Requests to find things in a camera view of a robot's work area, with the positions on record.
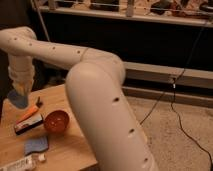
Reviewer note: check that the cluttered background shelf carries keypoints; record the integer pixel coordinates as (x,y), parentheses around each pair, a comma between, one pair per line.
(127,12)

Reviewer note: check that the blue sponge cloth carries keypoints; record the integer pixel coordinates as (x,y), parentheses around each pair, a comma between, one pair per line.
(34,145)

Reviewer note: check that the orange ceramic bowl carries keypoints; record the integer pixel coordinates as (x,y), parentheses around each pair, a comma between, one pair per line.
(56,122)

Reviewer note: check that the grey metal pole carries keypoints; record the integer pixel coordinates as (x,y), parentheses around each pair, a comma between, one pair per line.
(41,19)

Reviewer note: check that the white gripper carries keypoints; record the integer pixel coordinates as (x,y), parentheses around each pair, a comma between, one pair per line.
(21,80)

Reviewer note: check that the white tube packet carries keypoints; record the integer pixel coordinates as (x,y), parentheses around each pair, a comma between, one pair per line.
(24,164)

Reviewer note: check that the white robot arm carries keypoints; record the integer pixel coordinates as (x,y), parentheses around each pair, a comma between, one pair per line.
(94,91)

